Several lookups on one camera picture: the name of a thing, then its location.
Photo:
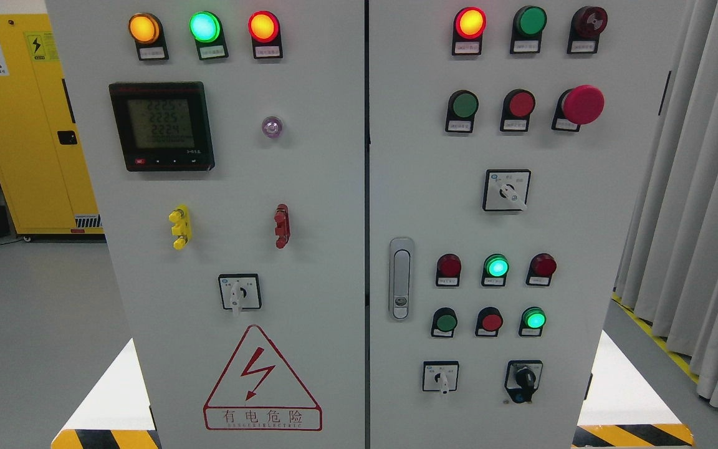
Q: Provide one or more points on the white rotary selector switch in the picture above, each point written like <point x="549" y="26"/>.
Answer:
<point x="240" y="292"/>

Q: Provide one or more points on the grey electrical control cabinet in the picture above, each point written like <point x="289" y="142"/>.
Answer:
<point x="362" y="90"/>

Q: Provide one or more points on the red terminal connector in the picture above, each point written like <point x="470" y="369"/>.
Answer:
<point x="282" y="225"/>

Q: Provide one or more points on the dark red lamp middle left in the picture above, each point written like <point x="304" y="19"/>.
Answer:
<point x="448" y="271"/>

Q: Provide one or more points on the dark red lamp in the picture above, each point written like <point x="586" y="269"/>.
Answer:
<point x="448" y="271"/>
<point x="541" y="269"/>

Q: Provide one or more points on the green push button lower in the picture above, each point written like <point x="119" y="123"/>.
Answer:
<point x="444" y="323"/>

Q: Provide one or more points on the small clear light bulb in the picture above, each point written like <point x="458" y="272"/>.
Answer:
<point x="272" y="127"/>

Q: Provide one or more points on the green lit lamp middle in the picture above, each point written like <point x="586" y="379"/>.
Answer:
<point x="495" y="270"/>

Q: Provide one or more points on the green push button upper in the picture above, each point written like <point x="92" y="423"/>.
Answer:
<point x="461" y="111"/>

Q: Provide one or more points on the red push button lower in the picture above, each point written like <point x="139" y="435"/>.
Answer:
<point x="489" y="322"/>

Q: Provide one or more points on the red push button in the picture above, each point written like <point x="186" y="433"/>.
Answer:
<point x="489" y="322"/>
<point x="517" y="107"/>

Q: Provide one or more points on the yellow terminal connector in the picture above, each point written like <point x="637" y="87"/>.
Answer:
<point x="181" y="226"/>

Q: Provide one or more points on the dark red lamp middle right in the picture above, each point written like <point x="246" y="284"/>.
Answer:
<point x="541" y="269"/>

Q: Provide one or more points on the red electric hazard sticker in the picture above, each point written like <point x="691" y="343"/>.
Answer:
<point x="259" y="391"/>

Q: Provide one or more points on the green lit push button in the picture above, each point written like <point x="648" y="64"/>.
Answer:
<point x="532" y="322"/>

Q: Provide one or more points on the red push button upper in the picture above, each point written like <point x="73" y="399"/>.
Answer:
<point x="517" y="107"/>

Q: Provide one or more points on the red lit indicator lamp left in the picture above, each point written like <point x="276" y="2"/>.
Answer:
<point x="265" y="31"/>

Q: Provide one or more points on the red lit indicator lamp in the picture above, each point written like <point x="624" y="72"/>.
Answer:
<point x="468" y="27"/>
<point x="265" y="31"/>

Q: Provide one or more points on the black digital power meter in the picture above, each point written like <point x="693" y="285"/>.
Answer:
<point x="163" y="126"/>

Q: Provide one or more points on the red lit indicator lamp right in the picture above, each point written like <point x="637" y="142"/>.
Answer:
<point x="468" y="27"/>

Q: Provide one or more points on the green lit indicator lamp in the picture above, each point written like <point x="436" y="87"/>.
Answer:
<point x="207" y="31"/>

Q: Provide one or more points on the red emergency stop button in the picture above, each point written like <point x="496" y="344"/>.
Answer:
<point x="576" y="107"/>

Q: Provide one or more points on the dark green indicator lamp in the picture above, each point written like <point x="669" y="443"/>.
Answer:
<point x="526" y="30"/>

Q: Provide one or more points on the amber indicator lamp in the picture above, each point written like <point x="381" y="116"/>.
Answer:
<point x="147" y="32"/>

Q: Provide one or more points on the dark red buzzer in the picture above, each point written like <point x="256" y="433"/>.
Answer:
<point x="586" y="26"/>

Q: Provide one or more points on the left yellow black striped base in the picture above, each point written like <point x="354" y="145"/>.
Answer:
<point x="115" y="413"/>

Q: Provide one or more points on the yellow black striped base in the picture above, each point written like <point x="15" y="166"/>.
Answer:
<point x="621" y="410"/>
<point x="115" y="413"/>

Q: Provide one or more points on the right yellow black striped base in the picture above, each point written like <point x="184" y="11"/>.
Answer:
<point x="621" y="410"/>

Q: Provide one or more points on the grey curtain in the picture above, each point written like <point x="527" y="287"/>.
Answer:
<point x="668" y="274"/>

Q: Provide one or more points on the yellow safety cabinet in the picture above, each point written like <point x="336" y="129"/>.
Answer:
<point x="43" y="173"/>

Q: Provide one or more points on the silver cabinet door handle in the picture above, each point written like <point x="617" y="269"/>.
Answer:
<point x="399" y="277"/>

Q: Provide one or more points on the white rotary switch upper right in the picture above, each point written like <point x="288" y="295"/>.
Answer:
<point x="506" y="191"/>

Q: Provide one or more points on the white rotary switch lower right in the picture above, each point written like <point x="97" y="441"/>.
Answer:
<point x="440" y="376"/>

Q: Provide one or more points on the black knob selector switch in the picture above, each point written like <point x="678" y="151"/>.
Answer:
<point x="522" y="379"/>

